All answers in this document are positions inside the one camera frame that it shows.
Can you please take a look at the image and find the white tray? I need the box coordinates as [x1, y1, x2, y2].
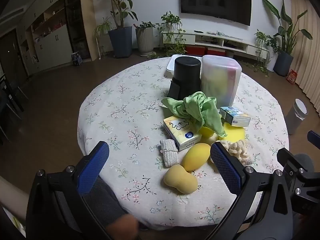
[166, 54, 203, 73]

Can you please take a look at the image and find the grey knitted cloth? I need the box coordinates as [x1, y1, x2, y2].
[160, 139, 179, 167]

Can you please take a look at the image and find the tall plant in dark pot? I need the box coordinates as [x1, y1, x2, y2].
[94, 0, 138, 58]

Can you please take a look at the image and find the plant in white ribbed pot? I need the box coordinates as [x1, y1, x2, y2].
[134, 21, 155, 57]

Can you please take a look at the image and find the yellow tissue pack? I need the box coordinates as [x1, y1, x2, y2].
[163, 116, 202, 152]

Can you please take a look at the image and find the large-leaf plant in dark pot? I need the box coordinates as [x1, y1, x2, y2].
[262, 0, 313, 77]

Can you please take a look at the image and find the red paper box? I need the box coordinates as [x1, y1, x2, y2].
[286, 69, 298, 84]

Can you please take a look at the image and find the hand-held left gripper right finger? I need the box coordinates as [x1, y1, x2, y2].
[207, 141, 293, 240]

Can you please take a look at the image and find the green cloth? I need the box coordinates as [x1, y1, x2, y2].
[161, 92, 228, 138]

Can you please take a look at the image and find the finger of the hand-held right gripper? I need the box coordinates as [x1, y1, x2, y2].
[307, 130, 320, 143]
[276, 147, 304, 180]

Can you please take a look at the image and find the egg-shaped yellow sponge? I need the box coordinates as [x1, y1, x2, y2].
[180, 143, 212, 172]

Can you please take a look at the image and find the yellow round dish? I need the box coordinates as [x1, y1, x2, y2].
[222, 122, 246, 142]

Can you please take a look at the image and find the blue tissue pack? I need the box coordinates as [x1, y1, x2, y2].
[219, 106, 251, 127]

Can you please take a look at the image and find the spider plant on white stand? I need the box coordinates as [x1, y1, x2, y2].
[94, 17, 113, 60]

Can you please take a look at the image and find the white wall cabinet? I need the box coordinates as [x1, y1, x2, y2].
[15, 0, 75, 73]

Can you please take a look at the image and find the trailing vine plant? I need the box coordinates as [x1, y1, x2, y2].
[156, 11, 187, 55]

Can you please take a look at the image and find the red storage box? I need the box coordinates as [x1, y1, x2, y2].
[185, 45, 207, 55]
[207, 47, 227, 57]

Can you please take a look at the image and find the wall television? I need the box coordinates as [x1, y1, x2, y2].
[180, 0, 252, 26]

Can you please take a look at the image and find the beige curtain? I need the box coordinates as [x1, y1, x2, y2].
[290, 0, 320, 120]

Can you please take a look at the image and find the white television cabinet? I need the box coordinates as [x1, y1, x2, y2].
[162, 29, 270, 55]

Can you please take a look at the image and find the translucent plastic box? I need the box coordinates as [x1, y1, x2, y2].
[201, 54, 242, 108]

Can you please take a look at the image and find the floral tablecloth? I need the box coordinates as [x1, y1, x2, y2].
[77, 56, 290, 230]

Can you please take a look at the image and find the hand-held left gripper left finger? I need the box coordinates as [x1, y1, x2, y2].
[26, 141, 110, 240]

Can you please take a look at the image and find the black round container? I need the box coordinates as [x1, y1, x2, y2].
[167, 56, 202, 100]

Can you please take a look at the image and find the peanut-shaped yellow sponge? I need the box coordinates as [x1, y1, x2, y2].
[164, 164, 198, 194]

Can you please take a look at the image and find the white trash can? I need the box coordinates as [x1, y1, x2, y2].
[285, 99, 308, 135]

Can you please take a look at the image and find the small round yellow sponge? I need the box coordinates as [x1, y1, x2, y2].
[199, 126, 218, 138]

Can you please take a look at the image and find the dark glass cabinet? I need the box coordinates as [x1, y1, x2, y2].
[64, 0, 90, 59]

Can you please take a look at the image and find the dark chair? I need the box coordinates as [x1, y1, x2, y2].
[0, 74, 28, 140]

